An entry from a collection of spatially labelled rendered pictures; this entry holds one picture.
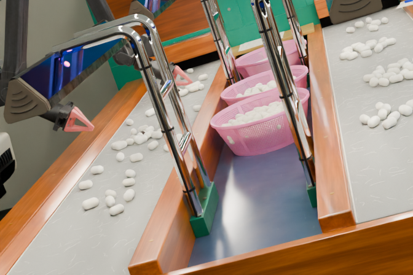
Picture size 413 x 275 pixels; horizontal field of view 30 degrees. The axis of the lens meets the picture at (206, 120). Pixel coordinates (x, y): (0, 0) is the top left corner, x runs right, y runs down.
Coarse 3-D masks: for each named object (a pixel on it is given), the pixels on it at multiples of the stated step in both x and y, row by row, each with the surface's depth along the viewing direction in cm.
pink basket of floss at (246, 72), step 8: (304, 40) 267; (264, 48) 280; (288, 48) 277; (296, 48) 257; (248, 56) 278; (256, 56) 279; (264, 56) 280; (288, 56) 256; (296, 56) 258; (240, 64) 274; (248, 64) 258; (256, 64) 256; (264, 64) 256; (296, 64) 260; (240, 72) 266; (248, 72) 261; (256, 72) 259; (256, 80) 261; (264, 80) 260
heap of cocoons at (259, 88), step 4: (272, 80) 235; (260, 84) 236; (268, 84) 232; (272, 84) 230; (248, 88) 235; (252, 88) 233; (256, 88) 231; (260, 88) 232; (264, 88) 228; (268, 88) 227; (248, 92) 231; (252, 92) 229; (256, 92) 226; (260, 92) 226; (236, 96) 232; (240, 96) 228; (256, 100) 218
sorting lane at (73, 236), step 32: (192, 96) 253; (128, 128) 238; (160, 128) 224; (96, 160) 213; (128, 160) 202; (160, 160) 192; (96, 192) 183; (160, 192) 167; (64, 224) 168; (96, 224) 161; (128, 224) 155; (32, 256) 155; (64, 256) 149; (96, 256) 143; (128, 256) 138
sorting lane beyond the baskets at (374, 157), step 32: (384, 32) 251; (352, 64) 222; (384, 64) 210; (352, 96) 190; (384, 96) 181; (352, 128) 166; (384, 128) 159; (352, 160) 148; (384, 160) 142; (352, 192) 133; (384, 192) 128
